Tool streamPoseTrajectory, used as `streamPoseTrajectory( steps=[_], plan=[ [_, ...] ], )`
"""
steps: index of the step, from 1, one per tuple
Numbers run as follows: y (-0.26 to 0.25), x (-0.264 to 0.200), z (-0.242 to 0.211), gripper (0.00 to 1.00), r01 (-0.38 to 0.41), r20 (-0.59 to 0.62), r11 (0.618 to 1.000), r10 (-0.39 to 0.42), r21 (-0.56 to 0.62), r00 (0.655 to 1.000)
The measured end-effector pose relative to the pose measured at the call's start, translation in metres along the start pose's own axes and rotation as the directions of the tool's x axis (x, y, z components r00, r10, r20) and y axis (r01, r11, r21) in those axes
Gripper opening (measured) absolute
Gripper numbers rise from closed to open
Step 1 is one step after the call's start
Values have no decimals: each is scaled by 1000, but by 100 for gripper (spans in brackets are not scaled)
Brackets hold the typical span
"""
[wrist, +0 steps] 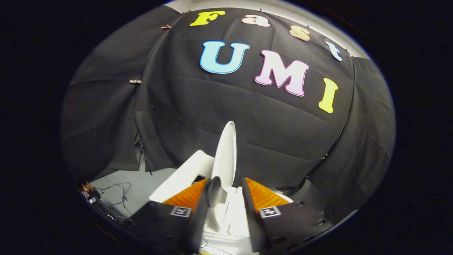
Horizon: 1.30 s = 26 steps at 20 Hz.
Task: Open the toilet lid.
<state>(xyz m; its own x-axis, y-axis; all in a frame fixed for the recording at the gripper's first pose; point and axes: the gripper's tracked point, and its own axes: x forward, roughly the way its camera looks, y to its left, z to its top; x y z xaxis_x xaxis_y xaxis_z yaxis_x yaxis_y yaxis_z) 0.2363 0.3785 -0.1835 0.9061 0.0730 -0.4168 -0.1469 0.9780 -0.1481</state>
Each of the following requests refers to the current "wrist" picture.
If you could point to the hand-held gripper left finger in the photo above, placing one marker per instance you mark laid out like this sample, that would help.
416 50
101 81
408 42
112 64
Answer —
198 219

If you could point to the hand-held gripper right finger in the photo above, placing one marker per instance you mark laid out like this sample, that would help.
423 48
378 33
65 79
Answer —
253 219

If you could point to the white toilet seat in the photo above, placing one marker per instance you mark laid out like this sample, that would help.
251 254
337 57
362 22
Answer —
231 212

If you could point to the white toilet bowl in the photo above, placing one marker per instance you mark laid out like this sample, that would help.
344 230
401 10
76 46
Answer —
226 244

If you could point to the white toilet tank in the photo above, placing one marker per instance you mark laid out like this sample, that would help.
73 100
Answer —
180 173

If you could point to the black tripod stand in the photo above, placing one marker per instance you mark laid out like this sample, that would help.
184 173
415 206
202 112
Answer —
145 161

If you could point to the black backdrop cloth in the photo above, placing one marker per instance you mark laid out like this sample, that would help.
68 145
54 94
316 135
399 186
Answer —
247 117

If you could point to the silver clip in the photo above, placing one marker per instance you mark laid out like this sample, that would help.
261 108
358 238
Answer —
135 81

